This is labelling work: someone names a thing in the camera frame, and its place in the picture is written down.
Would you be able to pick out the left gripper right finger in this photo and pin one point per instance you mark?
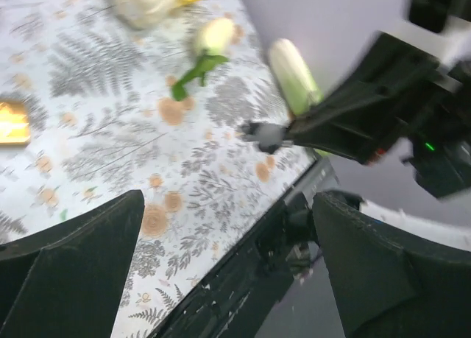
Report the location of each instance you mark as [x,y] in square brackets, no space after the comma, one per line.
[388,282]

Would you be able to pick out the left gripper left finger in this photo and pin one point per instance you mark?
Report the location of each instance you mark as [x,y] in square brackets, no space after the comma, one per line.
[67,280]

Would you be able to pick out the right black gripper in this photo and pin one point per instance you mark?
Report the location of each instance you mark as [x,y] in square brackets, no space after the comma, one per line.
[415,97]

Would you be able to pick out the small brass padlock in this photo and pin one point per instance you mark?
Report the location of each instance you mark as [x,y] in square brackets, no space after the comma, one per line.
[15,126]

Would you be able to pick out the black headed key bunch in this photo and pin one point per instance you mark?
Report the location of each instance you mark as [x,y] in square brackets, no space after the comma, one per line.
[267,137]

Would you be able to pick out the large green white cabbage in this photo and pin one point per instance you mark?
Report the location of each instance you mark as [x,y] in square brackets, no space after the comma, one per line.
[293,76]

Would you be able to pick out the floral tablecloth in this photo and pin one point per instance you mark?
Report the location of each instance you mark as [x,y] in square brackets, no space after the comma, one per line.
[103,121]

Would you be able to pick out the white radish toy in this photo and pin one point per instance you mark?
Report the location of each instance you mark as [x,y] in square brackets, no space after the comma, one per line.
[210,46]

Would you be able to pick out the yellow napa cabbage toy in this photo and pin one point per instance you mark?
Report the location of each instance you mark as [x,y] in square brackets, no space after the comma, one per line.
[158,1]

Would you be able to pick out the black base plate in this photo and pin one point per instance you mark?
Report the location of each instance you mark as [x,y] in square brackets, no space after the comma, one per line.
[236,296]

